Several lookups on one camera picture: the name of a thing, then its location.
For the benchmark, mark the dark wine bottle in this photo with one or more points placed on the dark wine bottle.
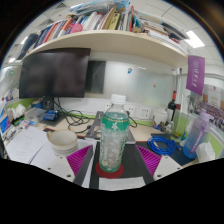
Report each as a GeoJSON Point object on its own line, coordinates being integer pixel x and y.
{"type": "Point", "coordinates": [172, 106]}

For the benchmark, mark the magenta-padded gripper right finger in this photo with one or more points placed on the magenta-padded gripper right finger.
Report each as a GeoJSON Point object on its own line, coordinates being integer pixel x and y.
{"type": "Point", "coordinates": [166, 166]}

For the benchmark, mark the purple hanging pennant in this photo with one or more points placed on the purple hanging pennant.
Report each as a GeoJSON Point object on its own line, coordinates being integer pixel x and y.
{"type": "Point", "coordinates": [195, 75]}

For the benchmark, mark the white tissue pile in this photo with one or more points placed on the white tissue pile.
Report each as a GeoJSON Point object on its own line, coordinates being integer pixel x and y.
{"type": "Point", "coordinates": [17, 112]}

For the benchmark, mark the white ceramic cup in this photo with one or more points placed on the white ceramic cup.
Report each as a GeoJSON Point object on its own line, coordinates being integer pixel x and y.
{"type": "Point", "coordinates": [63, 143]}

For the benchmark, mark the flat round red coaster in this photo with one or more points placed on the flat round red coaster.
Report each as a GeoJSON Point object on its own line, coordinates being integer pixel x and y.
{"type": "Point", "coordinates": [100, 171]}

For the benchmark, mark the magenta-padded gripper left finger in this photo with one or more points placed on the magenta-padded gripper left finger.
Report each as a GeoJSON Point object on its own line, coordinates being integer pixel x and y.
{"type": "Point", "coordinates": [60, 166]}

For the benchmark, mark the clear plastic box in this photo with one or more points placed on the clear plastic box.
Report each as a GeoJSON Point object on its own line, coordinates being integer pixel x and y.
{"type": "Point", "coordinates": [34, 115]}

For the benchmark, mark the blank white paper sheet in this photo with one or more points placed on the blank white paper sheet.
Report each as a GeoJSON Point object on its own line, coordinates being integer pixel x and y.
{"type": "Point", "coordinates": [40, 156]}

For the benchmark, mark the white round container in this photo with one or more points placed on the white round container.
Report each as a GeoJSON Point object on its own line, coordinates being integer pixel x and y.
{"type": "Point", "coordinates": [160, 118]}

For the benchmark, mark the white shelf unit with books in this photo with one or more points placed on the white shelf unit with books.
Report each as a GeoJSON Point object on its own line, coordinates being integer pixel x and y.
{"type": "Point", "coordinates": [106, 41]}

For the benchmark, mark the translucent purple water bottle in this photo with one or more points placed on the translucent purple water bottle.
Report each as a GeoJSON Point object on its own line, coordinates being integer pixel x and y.
{"type": "Point", "coordinates": [196, 136]}

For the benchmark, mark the green-labelled clear drink bottle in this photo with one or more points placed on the green-labelled clear drink bottle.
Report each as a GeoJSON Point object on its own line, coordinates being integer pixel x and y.
{"type": "Point", "coordinates": [114, 136]}

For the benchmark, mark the blue tissue box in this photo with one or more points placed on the blue tissue box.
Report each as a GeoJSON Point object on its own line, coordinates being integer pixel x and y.
{"type": "Point", "coordinates": [4, 121]}

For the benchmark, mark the small blue box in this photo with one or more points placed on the small blue box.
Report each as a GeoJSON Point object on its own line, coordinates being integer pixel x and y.
{"type": "Point", "coordinates": [51, 115]}

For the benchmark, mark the white wall socket row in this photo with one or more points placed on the white wall socket row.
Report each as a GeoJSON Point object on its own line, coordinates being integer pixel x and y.
{"type": "Point", "coordinates": [140, 111]}

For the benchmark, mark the white paper slip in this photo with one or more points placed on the white paper slip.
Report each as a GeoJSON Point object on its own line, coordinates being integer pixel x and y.
{"type": "Point", "coordinates": [121, 183]}

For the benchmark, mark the black desk mat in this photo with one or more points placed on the black desk mat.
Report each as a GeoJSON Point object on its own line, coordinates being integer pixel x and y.
{"type": "Point", "coordinates": [131, 163]}

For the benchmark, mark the white tissue pack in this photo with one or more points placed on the white tissue pack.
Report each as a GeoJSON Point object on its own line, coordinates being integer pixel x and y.
{"type": "Point", "coordinates": [205, 152]}

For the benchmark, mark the black computer monitor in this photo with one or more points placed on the black computer monitor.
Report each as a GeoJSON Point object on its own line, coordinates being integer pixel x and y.
{"type": "Point", "coordinates": [53, 71]}

